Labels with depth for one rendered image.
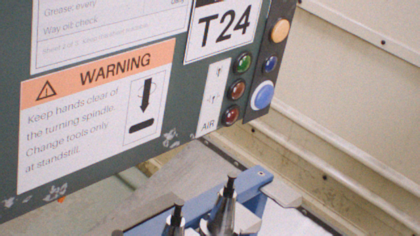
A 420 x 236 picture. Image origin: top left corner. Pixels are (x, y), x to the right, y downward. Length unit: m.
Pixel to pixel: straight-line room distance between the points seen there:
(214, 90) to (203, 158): 1.22
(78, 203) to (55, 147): 1.52
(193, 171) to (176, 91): 1.24
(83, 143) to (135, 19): 0.12
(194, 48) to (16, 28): 0.20
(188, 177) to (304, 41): 0.51
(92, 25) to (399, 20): 1.01
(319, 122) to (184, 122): 0.99
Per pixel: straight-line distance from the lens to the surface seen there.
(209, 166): 1.89
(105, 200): 2.12
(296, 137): 1.72
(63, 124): 0.57
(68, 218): 2.05
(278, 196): 1.21
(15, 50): 0.51
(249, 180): 1.21
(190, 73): 0.66
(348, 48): 1.56
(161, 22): 0.59
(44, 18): 0.51
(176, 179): 1.88
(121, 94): 0.60
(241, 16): 0.67
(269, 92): 0.76
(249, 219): 1.14
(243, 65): 0.70
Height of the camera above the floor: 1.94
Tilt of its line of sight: 32 degrees down
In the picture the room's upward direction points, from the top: 12 degrees clockwise
